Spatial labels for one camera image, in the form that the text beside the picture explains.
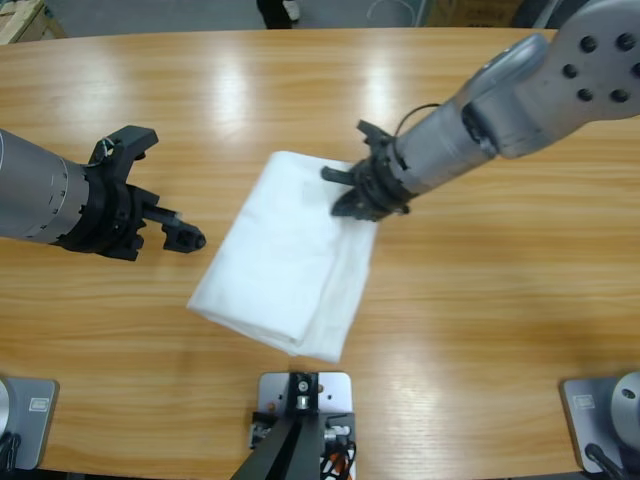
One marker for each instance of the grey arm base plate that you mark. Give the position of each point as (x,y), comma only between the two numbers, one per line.
(582,415)
(35,430)

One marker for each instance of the grey metal frame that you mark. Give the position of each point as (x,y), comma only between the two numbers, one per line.
(545,12)

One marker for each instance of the white t-shirt with black print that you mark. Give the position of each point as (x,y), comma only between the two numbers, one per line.
(285,260)

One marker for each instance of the light cardboard box stack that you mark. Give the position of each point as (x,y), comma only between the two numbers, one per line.
(25,20)

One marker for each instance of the bystander in dark clothes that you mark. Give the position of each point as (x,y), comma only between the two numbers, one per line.
(275,12)

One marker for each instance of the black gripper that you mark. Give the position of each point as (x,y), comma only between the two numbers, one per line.
(110,215)
(382,185)

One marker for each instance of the black bracket with silver fittings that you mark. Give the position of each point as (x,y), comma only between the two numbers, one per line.
(345,417)

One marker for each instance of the dark post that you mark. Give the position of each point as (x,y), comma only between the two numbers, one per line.
(285,450)

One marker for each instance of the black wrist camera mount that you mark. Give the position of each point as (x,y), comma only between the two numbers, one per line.
(127,142)
(372,132)

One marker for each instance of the brown cardboard box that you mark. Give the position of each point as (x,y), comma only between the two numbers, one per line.
(475,10)

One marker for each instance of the white mounting block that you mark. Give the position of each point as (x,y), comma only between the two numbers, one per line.
(335,390)

